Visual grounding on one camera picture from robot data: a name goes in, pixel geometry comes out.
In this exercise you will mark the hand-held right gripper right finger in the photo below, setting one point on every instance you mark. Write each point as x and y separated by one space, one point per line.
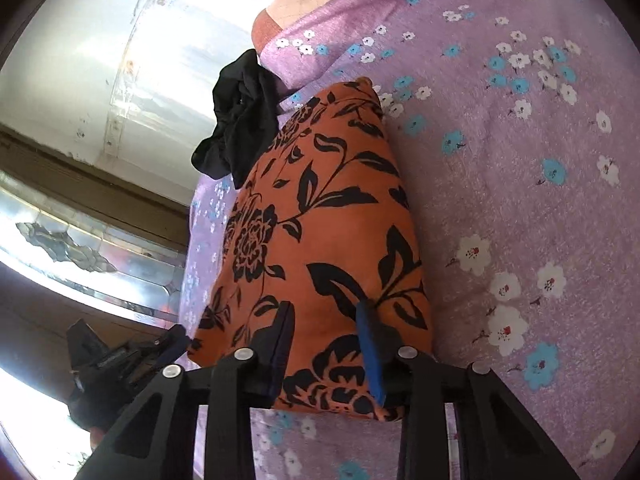
372 350

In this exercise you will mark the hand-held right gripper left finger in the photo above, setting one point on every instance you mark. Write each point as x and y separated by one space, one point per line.
282 340

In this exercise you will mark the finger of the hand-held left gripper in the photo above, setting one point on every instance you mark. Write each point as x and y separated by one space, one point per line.
172 342

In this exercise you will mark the orange black floral garment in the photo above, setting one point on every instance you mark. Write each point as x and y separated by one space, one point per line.
330 210

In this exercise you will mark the decorated glass panel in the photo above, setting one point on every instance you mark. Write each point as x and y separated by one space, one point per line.
80 255

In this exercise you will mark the purple floral bedsheet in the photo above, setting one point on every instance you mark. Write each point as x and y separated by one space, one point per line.
500 185

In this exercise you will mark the black cloth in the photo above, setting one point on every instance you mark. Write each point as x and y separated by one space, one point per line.
240 120

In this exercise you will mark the pink beige mattress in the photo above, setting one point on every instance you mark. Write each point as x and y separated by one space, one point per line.
300 5

